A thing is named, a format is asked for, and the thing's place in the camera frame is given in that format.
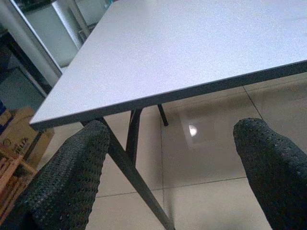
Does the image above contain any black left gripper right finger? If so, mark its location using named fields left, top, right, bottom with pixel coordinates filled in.
left=233, top=117, right=307, bottom=230

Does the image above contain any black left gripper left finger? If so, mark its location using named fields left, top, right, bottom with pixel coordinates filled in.
left=0, top=119, right=111, bottom=230

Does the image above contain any black metal table frame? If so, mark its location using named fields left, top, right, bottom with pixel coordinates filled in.
left=81, top=104, right=176, bottom=230

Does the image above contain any brown cardboard box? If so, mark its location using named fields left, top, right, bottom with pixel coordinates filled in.
left=0, top=106, right=55, bottom=168

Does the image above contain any wooden slatted rack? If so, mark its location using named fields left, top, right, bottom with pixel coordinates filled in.
left=0, top=143, right=38, bottom=218

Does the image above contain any white metal cabinet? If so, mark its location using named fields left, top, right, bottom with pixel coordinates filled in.
left=23, top=0, right=83, bottom=68

